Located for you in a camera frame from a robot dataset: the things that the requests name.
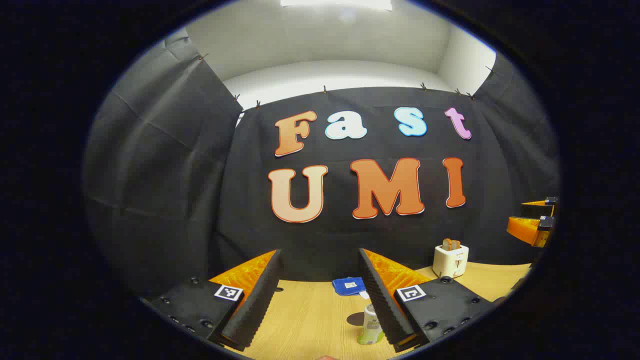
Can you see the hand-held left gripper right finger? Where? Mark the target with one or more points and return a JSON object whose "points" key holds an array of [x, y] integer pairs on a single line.
{"points": [[382, 310]]}

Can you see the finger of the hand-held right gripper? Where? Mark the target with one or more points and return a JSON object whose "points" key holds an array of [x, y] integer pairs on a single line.
{"points": [[537, 209], [525, 229]]}

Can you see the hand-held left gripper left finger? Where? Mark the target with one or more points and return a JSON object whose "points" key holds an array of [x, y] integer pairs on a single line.
{"points": [[255, 310]]}

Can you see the clear water bottle green label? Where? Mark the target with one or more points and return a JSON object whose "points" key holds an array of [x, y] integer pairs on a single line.
{"points": [[371, 327]]}

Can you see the dark round coaster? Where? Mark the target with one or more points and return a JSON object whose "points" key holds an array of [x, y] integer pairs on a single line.
{"points": [[355, 319]]}

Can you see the blue folded towel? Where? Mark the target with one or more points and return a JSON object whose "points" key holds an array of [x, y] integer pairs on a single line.
{"points": [[347, 286]]}

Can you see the white toaster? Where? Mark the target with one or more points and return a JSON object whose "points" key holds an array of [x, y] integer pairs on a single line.
{"points": [[450, 264]]}

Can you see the black backdrop cloth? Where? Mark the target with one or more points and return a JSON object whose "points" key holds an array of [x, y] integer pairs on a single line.
{"points": [[165, 190]]}

